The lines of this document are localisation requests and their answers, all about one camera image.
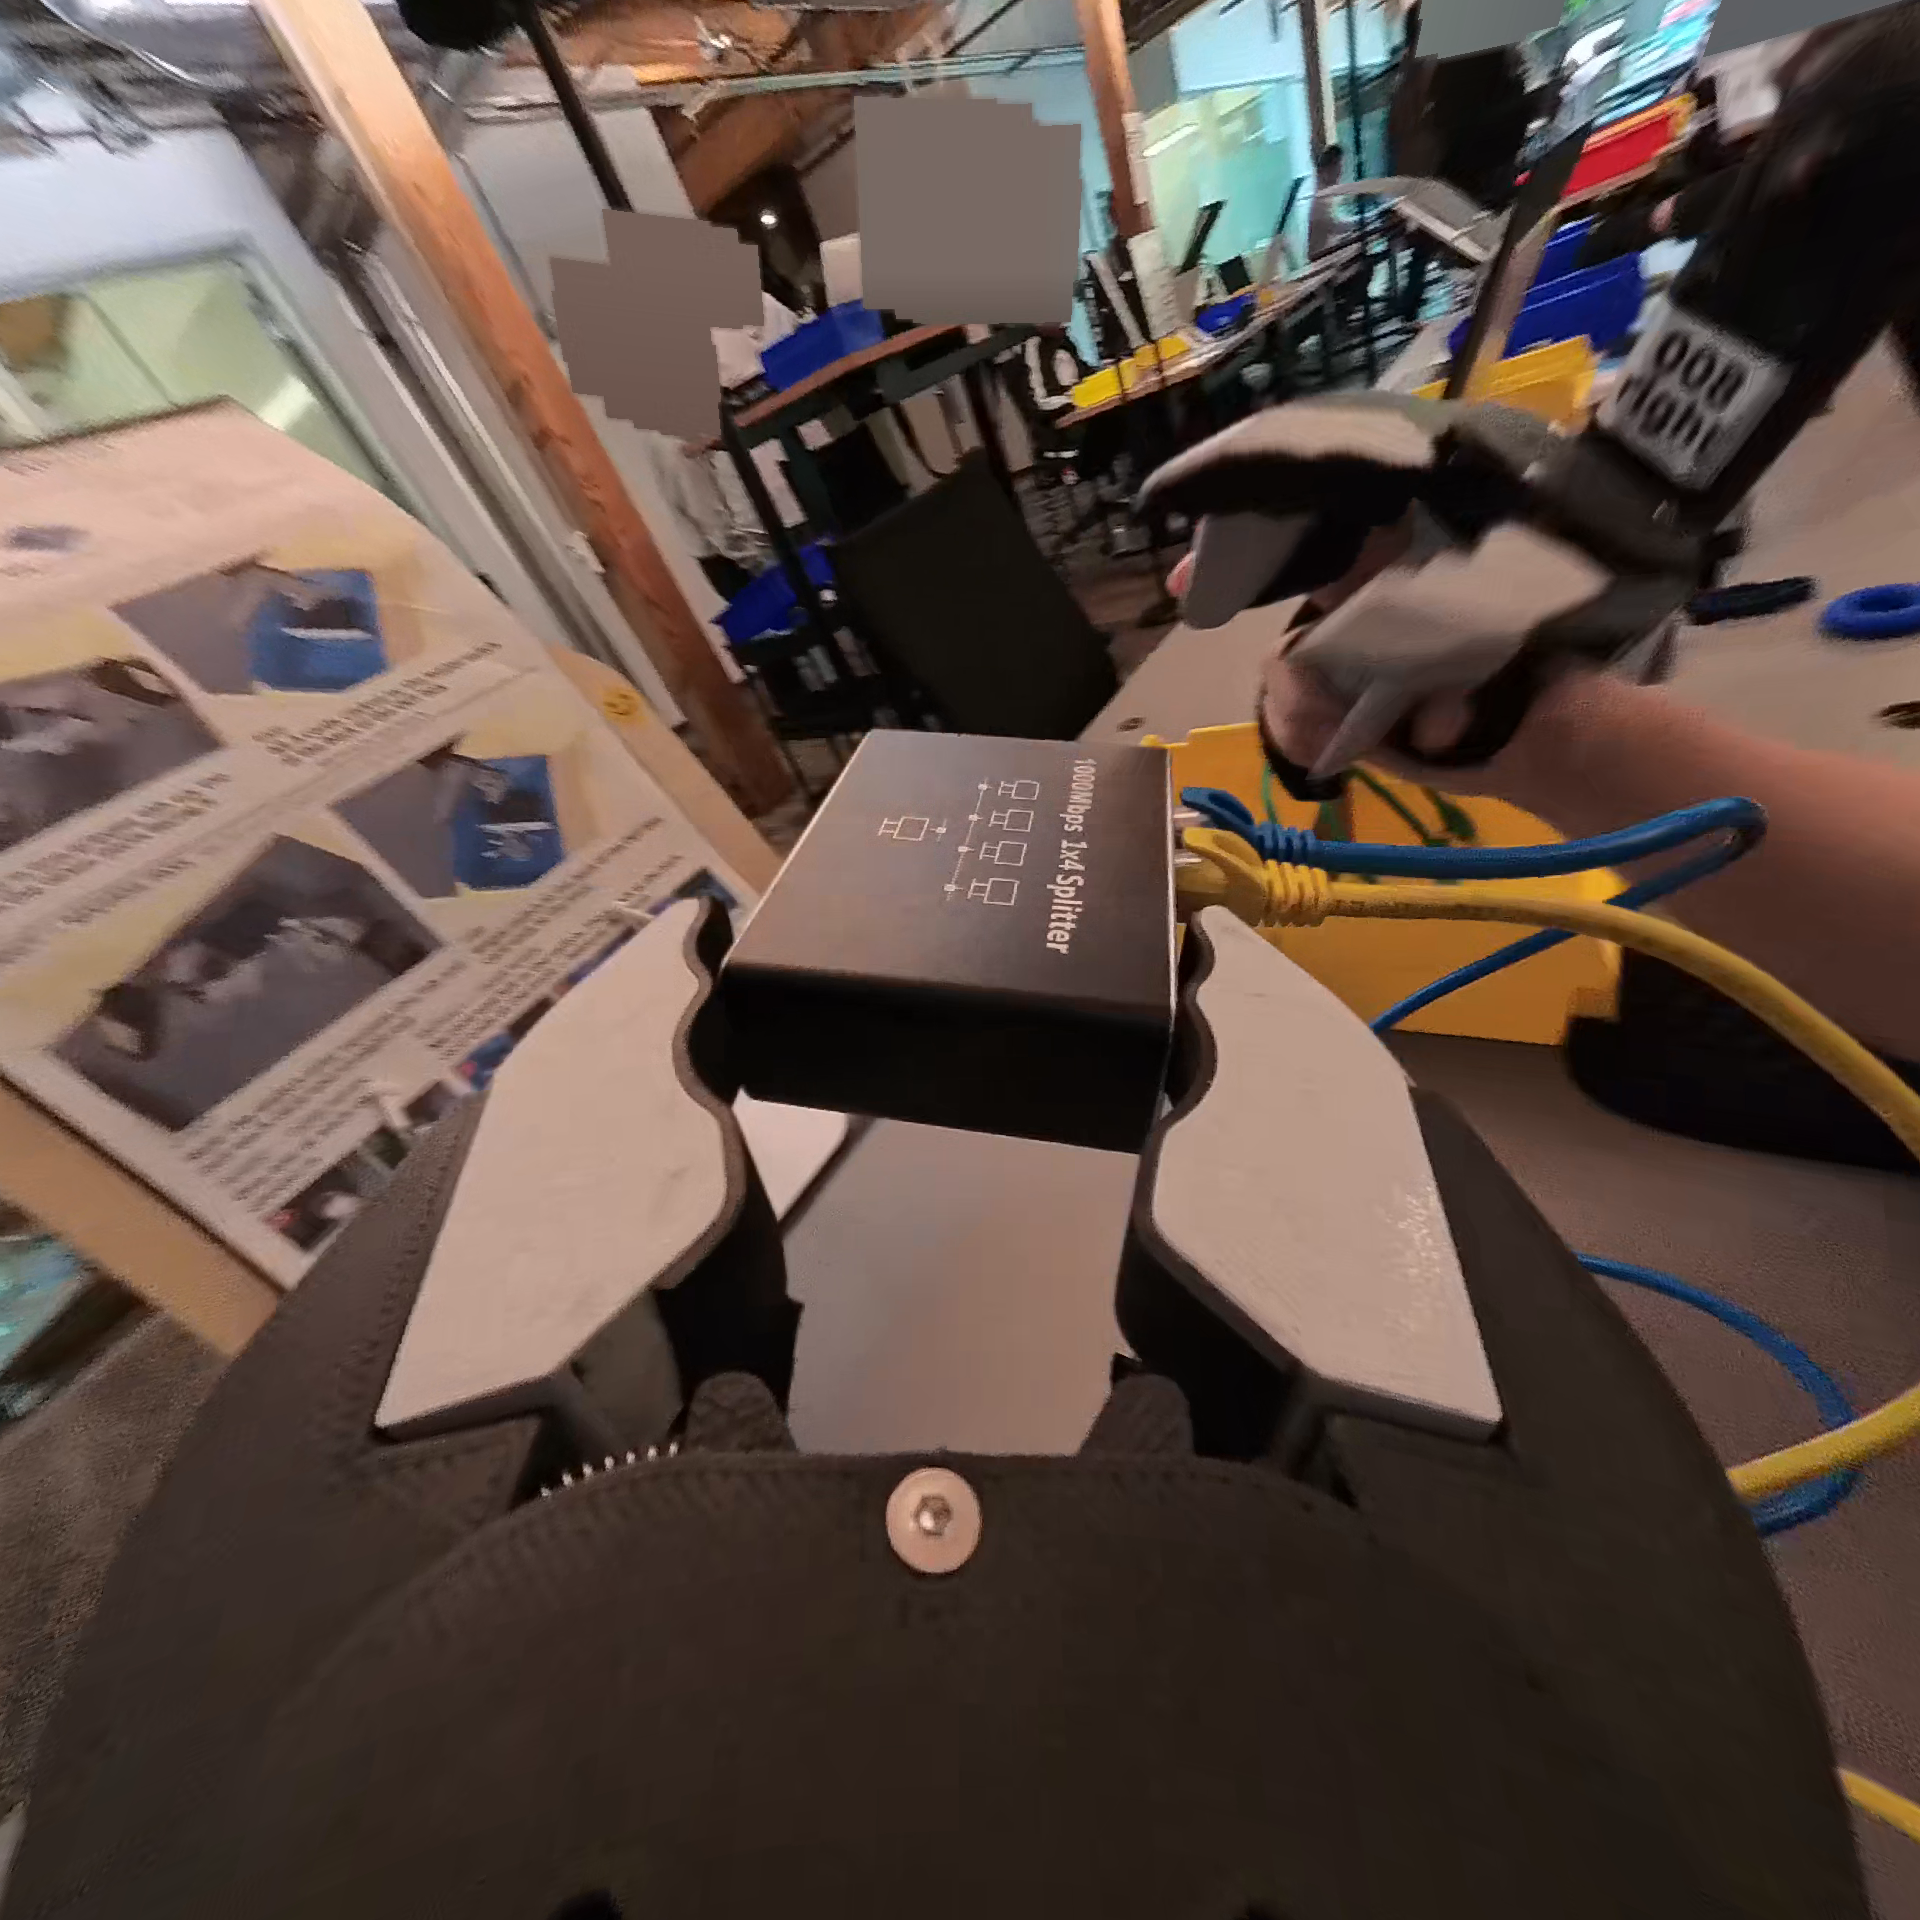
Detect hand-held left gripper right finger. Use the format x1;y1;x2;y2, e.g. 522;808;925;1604
1110;903;1503;1455

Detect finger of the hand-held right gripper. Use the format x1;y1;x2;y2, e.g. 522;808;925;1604
1287;523;1634;782
1135;392;1517;632

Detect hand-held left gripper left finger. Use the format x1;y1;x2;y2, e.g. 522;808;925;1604
372;899;798;1450

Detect green ethernet cable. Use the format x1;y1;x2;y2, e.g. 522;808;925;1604
1260;757;1481;851

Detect yellow plastic bin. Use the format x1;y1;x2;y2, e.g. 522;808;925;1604
1141;720;1631;1048

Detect blue ethernet cable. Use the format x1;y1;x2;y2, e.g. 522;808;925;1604
1179;782;1866;1538

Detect yellow ethernet cable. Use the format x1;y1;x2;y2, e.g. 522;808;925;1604
1174;831;1920;1846

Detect black ethernet splitter box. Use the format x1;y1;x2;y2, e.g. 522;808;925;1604
717;729;1187;1155

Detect person's right forearm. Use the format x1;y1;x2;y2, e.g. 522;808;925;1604
1501;673;1920;1082

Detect person's right hand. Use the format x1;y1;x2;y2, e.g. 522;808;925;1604
1166;549;1561;802

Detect small yellow storage bin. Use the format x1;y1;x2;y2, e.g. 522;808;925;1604
1417;337;1598;438

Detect blue storage bin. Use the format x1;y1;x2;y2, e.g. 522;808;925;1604
757;300;891;395
1530;224;1647;361
717;540;842;648

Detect printed instruction sheet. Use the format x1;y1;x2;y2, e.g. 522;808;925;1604
0;398;754;1293

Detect black office chair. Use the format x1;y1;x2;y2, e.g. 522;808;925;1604
831;450;1119;743

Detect instruction sheet on wooden board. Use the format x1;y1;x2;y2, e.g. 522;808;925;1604
0;392;784;1356

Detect wooden post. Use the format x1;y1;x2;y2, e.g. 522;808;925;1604
255;0;798;819

